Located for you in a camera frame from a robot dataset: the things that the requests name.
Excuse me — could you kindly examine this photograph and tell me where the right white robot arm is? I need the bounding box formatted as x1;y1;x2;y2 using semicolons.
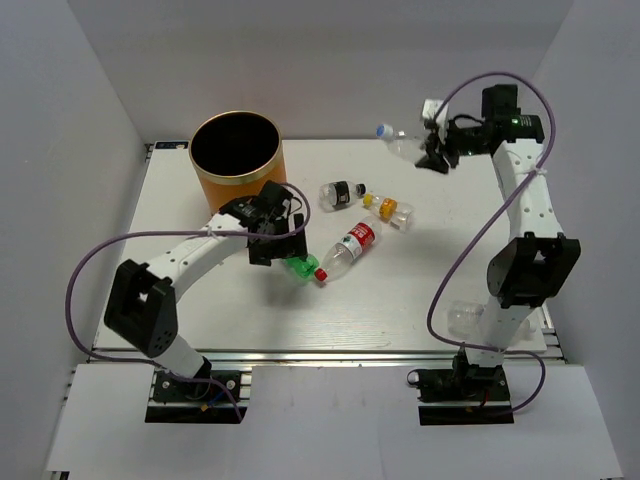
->
410;84;581;399

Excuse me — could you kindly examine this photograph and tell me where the purple cable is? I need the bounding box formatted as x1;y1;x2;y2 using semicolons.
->
427;72;557;414
66;182;312;424

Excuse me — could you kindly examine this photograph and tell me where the blue-label clear bottle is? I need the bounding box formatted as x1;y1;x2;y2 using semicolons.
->
447;301;485;339

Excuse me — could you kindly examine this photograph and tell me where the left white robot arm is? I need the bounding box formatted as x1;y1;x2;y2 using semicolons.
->
104;181;310;399

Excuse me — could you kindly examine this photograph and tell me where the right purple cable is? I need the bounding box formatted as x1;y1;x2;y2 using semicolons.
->
427;72;557;414

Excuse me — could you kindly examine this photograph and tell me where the yellow-cap orange-label bottle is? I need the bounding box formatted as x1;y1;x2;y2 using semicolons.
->
362;193;414;232

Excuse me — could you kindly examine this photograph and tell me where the black-label small clear bottle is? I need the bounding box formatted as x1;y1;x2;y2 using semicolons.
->
319;180;366;211

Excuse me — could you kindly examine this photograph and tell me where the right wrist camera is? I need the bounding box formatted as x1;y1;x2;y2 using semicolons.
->
421;99;448;134

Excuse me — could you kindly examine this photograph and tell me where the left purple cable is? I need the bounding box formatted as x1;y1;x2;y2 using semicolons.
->
66;182;312;424

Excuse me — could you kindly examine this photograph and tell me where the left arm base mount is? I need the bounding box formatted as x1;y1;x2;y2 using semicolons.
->
145;370;249;425

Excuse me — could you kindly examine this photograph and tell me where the large red-label clear bottle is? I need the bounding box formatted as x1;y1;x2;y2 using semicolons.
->
314;216;382;283

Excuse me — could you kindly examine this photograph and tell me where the green plastic bottle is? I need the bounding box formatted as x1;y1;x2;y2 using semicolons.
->
281;254;319;285

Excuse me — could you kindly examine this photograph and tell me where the left blue corner sticker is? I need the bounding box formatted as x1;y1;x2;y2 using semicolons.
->
154;141;189;150

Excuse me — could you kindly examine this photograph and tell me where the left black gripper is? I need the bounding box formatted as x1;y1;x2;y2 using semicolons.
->
250;213;307;266

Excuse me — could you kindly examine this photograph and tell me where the orange cylindrical bin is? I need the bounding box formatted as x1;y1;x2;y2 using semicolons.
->
188;110;287;214

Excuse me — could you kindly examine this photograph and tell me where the blue-cap clear bottle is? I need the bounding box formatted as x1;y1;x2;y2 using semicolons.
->
376;123;426;164

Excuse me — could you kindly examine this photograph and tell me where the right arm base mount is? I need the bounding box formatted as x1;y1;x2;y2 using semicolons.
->
406;352;514;426

